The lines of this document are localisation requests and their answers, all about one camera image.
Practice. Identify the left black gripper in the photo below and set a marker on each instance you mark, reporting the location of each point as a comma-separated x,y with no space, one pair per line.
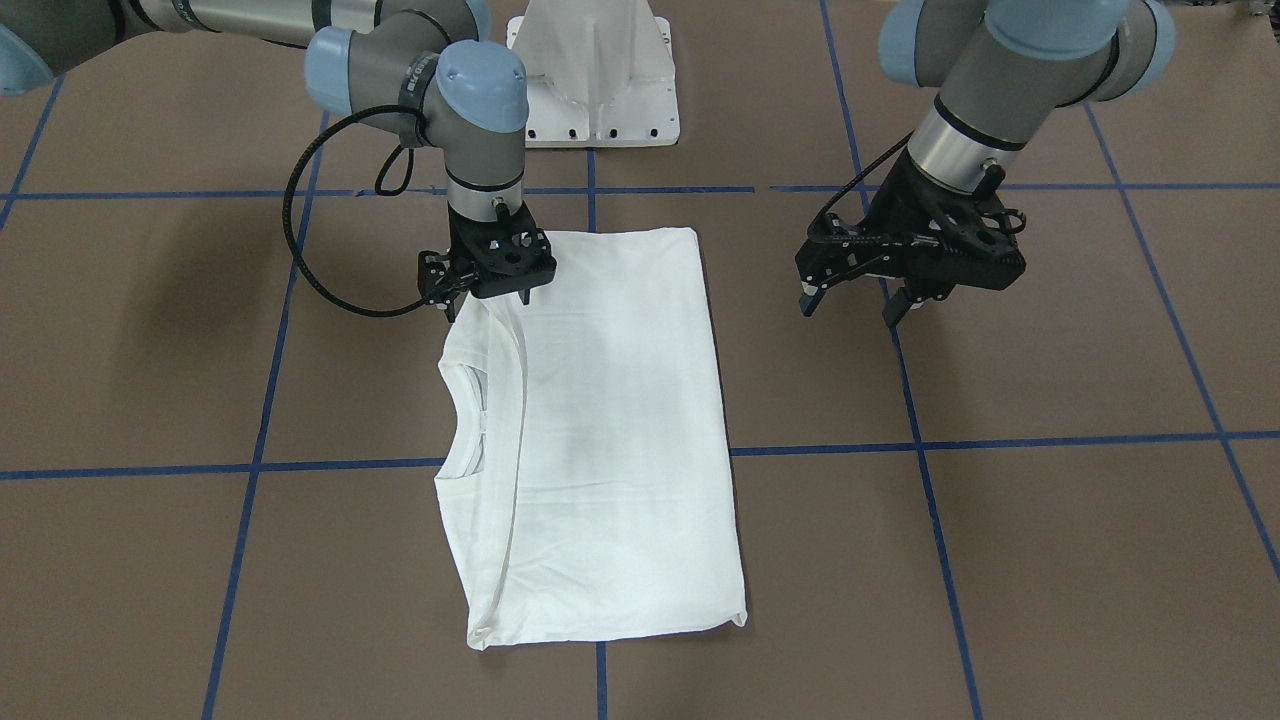
889,203

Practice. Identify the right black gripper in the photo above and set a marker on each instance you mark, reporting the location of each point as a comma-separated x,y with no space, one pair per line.
462,238

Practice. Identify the white long-sleeve printed shirt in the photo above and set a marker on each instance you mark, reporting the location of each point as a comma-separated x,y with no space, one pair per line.
588,492

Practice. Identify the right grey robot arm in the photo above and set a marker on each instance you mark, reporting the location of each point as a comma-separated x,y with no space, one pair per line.
424,71

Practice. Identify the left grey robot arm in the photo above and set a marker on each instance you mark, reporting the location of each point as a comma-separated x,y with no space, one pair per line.
998,69

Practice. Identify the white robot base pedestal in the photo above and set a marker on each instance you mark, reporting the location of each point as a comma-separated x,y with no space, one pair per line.
600,75

